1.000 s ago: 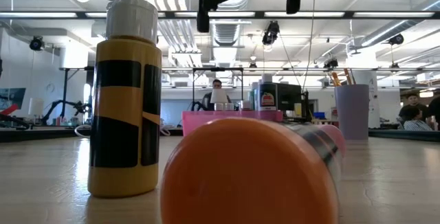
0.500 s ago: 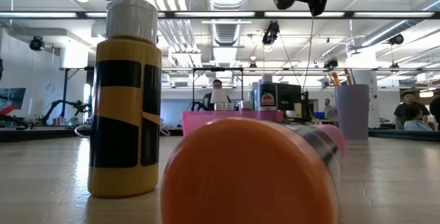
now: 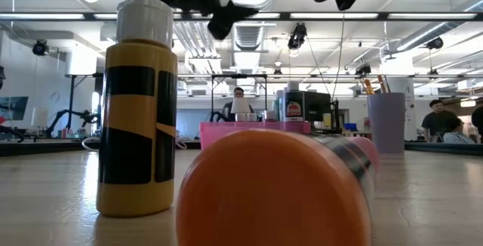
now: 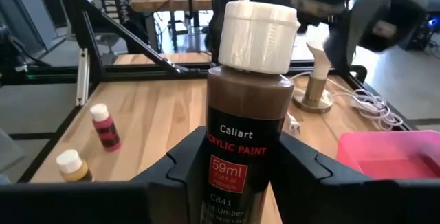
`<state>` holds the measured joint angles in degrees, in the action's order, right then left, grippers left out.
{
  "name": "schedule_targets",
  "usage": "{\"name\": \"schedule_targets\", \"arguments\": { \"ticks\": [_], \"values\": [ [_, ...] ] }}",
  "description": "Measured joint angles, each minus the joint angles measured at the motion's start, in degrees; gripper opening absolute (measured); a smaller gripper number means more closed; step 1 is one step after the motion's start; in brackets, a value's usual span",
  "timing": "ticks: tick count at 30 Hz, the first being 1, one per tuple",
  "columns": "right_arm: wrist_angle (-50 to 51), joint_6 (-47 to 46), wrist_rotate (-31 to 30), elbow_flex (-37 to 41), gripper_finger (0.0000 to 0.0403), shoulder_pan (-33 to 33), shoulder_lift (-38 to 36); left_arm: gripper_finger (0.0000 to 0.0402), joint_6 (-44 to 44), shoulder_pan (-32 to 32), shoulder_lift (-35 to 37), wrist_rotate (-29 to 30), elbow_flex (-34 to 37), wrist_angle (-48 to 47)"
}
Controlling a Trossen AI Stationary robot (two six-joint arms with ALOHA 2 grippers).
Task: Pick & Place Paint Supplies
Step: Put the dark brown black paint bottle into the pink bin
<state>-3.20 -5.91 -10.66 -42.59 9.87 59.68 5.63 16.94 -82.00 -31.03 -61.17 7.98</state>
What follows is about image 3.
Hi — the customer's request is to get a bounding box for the green paint bottle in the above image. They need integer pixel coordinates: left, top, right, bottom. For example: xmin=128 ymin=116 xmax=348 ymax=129
xmin=274 ymin=89 xmax=285 ymax=123

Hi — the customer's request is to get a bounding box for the lavender cup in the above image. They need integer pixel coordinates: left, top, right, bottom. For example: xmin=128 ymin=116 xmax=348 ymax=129
xmin=366 ymin=92 xmax=407 ymax=155

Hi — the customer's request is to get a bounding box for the yellow paint bottle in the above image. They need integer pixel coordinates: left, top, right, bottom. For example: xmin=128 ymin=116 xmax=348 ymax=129
xmin=95 ymin=0 xmax=179 ymax=218

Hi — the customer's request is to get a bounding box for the pink paint bottle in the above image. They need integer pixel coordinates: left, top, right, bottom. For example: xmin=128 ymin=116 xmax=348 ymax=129
xmin=352 ymin=135 xmax=381 ymax=172

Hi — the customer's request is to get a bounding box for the orange paint bottle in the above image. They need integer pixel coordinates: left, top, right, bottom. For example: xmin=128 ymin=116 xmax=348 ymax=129
xmin=175 ymin=128 xmax=378 ymax=246

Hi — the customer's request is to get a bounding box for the black overhead rig beam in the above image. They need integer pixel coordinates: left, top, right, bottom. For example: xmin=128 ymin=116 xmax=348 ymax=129
xmin=0 ymin=11 xmax=483 ymax=23

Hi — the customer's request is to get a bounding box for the black ceiling spotlight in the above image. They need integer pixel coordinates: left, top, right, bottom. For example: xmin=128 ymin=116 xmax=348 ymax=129
xmin=32 ymin=38 xmax=49 ymax=57
xmin=426 ymin=36 xmax=445 ymax=51
xmin=287 ymin=22 xmax=309 ymax=51
xmin=354 ymin=63 xmax=373 ymax=77

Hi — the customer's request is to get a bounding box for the person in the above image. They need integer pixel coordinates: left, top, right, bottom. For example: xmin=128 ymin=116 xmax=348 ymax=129
xmin=441 ymin=116 xmax=476 ymax=145
xmin=421 ymin=99 xmax=458 ymax=143
xmin=471 ymin=104 xmax=483 ymax=145
xmin=221 ymin=86 xmax=256 ymax=122

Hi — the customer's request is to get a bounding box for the white shade desk lamp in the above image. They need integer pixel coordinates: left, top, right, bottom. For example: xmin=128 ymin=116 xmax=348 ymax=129
xmin=230 ymin=97 xmax=252 ymax=122

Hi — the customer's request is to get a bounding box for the black monitor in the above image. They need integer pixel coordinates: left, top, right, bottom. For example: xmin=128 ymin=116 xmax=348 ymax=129
xmin=303 ymin=90 xmax=334 ymax=123

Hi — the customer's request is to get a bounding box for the pink plastic bin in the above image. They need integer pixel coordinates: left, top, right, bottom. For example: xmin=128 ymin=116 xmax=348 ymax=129
xmin=199 ymin=121 xmax=312 ymax=151

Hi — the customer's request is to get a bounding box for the black floor stand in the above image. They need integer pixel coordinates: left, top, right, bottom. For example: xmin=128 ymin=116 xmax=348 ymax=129
xmin=64 ymin=73 xmax=100 ymax=130

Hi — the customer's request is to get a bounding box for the small white lamp shade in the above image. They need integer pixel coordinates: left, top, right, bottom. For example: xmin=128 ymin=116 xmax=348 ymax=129
xmin=30 ymin=106 xmax=50 ymax=128

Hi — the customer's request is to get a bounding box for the tilted monitor screen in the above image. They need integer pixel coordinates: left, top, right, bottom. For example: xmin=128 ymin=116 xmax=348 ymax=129
xmin=0 ymin=95 xmax=29 ymax=127

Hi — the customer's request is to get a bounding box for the silver ventilation duct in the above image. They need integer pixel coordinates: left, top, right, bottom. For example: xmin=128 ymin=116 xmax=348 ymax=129
xmin=226 ymin=0 xmax=278 ymax=51

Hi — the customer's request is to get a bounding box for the black camera rig frame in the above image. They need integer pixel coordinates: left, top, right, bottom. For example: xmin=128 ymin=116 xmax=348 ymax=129
xmin=209 ymin=72 xmax=269 ymax=123

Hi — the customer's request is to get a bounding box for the white power cable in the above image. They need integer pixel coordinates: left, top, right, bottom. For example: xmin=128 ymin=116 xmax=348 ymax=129
xmin=81 ymin=136 xmax=189 ymax=152

